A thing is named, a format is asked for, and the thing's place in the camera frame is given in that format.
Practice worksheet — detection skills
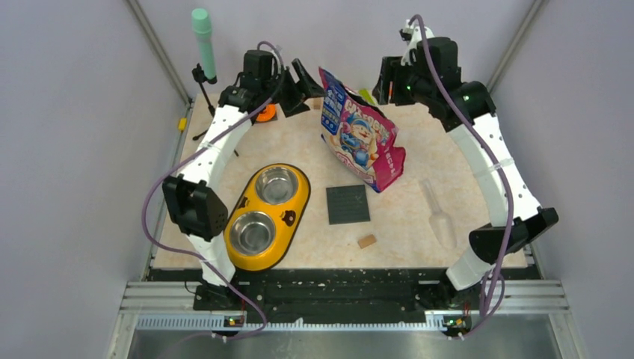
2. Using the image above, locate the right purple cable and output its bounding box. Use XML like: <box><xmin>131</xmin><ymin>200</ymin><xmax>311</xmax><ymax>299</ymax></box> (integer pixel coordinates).
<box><xmin>409</xmin><ymin>13</ymin><xmax>516</xmax><ymax>339</ymax></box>

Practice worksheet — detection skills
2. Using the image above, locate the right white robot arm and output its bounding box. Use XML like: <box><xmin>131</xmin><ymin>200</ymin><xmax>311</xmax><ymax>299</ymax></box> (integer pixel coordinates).
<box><xmin>372</xmin><ymin>15</ymin><xmax>558</xmax><ymax>308</ymax></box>

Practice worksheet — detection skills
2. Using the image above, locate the green microphone on tripod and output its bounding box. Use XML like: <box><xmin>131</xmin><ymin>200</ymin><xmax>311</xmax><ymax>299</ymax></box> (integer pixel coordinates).
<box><xmin>191</xmin><ymin>7</ymin><xmax>240</xmax><ymax>158</ymax></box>

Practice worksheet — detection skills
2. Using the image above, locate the green lego brick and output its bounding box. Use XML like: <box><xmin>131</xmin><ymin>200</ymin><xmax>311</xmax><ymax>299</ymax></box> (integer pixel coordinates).
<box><xmin>358</xmin><ymin>88</ymin><xmax>377</xmax><ymax>105</ymax></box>

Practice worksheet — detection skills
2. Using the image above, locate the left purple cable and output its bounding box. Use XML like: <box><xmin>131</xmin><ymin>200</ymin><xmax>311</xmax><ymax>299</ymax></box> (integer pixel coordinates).
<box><xmin>142</xmin><ymin>40</ymin><xmax>286</xmax><ymax>343</ymax></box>

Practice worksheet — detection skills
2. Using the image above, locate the pink pet food bag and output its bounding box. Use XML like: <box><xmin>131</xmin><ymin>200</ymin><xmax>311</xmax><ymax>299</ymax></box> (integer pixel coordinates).
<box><xmin>318</xmin><ymin>67</ymin><xmax>406</xmax><ymax>193</ymax></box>

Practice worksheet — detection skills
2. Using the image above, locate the yellow clip on frame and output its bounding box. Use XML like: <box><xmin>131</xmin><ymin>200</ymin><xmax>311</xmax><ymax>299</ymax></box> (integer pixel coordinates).
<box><xmin>178</xmin><ymin>117</ymin><xmax>187</xmax><ymax>132</ymax></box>

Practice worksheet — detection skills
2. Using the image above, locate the clear plastic scoop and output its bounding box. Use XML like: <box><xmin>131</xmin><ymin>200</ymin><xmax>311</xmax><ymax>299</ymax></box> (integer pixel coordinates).
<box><xmin>420</xmin><ymin>179</ymin><xmax>457</xmax><ymax>250</ymax></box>

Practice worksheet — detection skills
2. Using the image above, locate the purple cable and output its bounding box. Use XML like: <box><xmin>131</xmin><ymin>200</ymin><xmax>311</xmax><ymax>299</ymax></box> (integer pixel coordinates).
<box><xmin>142</xmin><ymin>40</ymin><xmax>286</xmax><ymax>343</ymax></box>
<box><xmin>409</xmin><ymin>13</ymin><xmax>516</xmax><ymax>339</ymax></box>

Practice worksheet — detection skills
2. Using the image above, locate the dark grey square baseplate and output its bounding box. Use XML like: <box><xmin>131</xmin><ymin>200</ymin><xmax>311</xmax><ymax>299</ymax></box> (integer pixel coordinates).
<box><xmin>326</xmin><ymin>185</ymin><xmax>371</xmax><ymax>225</ymax></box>

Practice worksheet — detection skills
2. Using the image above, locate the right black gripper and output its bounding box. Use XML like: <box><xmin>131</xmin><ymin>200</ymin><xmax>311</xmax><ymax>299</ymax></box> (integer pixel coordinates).
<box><xmin>372</xmin><ymin>57</ymin><xmax>432</xmax><ymax>107</ymax></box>

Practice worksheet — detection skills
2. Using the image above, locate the small wooden block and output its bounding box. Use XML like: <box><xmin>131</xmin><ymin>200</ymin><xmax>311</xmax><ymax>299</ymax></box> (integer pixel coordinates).
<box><xmin>357</xmin><ymin>235</ymin><xmax>377</xmax><ymax>249</ymax></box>

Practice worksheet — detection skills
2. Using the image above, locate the small wooden cube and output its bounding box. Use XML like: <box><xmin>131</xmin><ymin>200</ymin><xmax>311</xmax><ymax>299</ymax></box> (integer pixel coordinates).
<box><xmin>312</xmin><ymin>97</ymin><xmax>323</xmax><ymax>110</ymax></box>

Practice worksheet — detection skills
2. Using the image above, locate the orange tape dispenser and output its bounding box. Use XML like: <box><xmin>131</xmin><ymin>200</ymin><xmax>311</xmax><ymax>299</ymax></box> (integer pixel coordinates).
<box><xmin>256</xmin><ymin>104</ymin><xmax>277</xmax><ymax>123</ymax></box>

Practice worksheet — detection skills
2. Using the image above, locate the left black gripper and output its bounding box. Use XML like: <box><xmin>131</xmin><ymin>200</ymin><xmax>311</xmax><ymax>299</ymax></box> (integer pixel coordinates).
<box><xmin>262</xmin><ymin>59</ymin><xmax>327</xmax><ymax>117</ymax></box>

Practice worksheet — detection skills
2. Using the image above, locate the yellow double pet bowl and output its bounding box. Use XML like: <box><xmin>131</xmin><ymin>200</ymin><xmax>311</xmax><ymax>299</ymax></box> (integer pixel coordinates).
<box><xmin>224</xmin><ymin>163</ymin><xmax>311</xmax><ymax>271</ymax></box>

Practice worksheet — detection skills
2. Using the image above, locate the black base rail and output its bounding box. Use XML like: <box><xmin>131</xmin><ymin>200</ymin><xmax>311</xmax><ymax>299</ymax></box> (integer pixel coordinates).
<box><xmin>148</xmin><ymin>267</ymin><xmax>541</xmax><ymax>325</ymax></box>

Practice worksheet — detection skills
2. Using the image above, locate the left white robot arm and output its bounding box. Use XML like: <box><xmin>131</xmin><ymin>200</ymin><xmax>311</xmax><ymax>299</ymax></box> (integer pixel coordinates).
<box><xmin>161</xmin><ymin>49</ymin><xmax>325</xmax><ymax>309</ymax></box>

